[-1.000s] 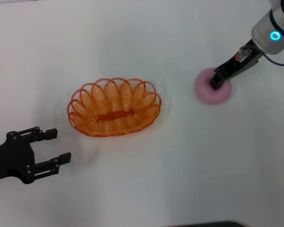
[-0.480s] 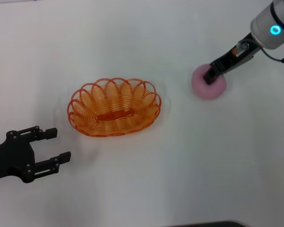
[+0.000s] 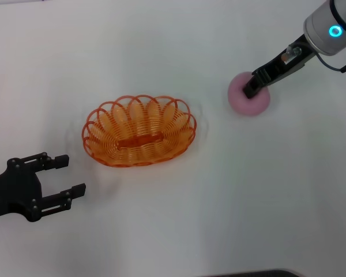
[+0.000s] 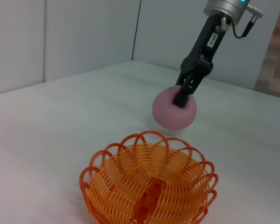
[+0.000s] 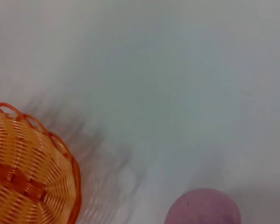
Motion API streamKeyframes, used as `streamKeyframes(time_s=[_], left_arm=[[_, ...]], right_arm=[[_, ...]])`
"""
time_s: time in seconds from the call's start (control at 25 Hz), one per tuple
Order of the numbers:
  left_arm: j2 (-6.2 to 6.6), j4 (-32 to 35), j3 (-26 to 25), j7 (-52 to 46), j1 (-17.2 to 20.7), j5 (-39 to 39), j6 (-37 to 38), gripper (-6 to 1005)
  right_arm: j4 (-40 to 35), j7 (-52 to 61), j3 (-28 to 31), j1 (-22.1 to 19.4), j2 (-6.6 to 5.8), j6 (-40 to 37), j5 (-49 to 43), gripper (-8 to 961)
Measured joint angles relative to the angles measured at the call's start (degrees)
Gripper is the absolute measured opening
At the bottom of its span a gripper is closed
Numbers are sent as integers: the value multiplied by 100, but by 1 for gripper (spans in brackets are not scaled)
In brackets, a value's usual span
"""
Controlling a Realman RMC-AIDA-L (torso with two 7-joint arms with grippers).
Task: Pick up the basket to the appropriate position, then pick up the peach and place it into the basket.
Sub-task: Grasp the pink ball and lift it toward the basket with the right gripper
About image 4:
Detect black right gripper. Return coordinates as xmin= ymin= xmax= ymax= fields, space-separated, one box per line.
xmin=172 ymin=14 xmax=227 ymax=109

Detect pink toy peach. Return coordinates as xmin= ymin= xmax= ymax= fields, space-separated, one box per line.
xmin=152 ymin=85 xmax=197 ymax=130

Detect orange plastic woven basket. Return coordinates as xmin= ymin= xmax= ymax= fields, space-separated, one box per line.
xmin=79 ymin=130 xmax=219 ymax=224

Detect small silver round plug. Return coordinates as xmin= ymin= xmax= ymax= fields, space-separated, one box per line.
xmin=220 ymin=16 xmax=231 ymax=31

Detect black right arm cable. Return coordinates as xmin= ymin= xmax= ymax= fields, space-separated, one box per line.
xmin=232 ymin=15 xmax=255 ymax=39

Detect silver right arm cable connector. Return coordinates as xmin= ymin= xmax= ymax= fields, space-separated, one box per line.
xmin=245 ymin=4 xmax=264 ymax=17

